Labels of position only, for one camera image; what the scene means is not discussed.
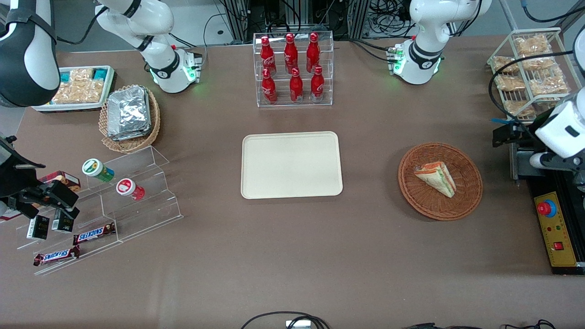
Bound clear acrylic stepped stand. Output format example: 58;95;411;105
16;145;184;277

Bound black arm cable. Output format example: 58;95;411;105
488;51;574;133
56;6;108;45

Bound brown Snickers bar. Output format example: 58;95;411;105
73;223;116;246
33;246;80;267

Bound oval tan wicker basket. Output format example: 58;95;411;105
99;85;161;154

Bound small black box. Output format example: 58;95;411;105
51;210;74;233
26;215;50;240

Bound silver foil pack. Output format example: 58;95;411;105
111;128;152;142
107;87;151;136

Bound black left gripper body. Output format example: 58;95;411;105
514;109;552;145

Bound brown red chocolate box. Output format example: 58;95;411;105
39;170;81;192

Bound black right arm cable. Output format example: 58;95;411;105
56;6;108;45

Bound red cola bottle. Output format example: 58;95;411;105
284;33;298;74
261;69;278;105
261;37;277;76
306;32;320;74
311;66;325;102
290;68;303;104

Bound green snack cup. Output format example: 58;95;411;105
82;158;115;183

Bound triangular sandwich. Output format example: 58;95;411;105
414;161;457;198

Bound white rectangular snack tray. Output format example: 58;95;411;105
32;65;117;113

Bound cream plastic serving tray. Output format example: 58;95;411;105
241;131;344;200

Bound round brown wicker basket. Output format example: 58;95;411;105
398;142;484;222

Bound black cable loop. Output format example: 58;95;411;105
240;311;330;329

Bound clear acrylic bottle rack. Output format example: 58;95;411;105
253;31;334;108

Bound white wire rack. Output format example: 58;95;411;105
487;27;574;125

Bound grey metal box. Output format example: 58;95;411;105
510;142;547;181

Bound black yellow control box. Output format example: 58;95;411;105
526;169;585;276

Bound black thin cables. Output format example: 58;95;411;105
402;319;556;329

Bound aluminium frame with equipment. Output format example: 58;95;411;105
219;0;372;42

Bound black left base cables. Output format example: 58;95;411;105
350;38;396;63

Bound black cable bundle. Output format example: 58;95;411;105
366;0;417;38

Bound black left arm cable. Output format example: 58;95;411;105
488;51;574;133

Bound red snack cup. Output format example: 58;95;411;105
116;178;146;202

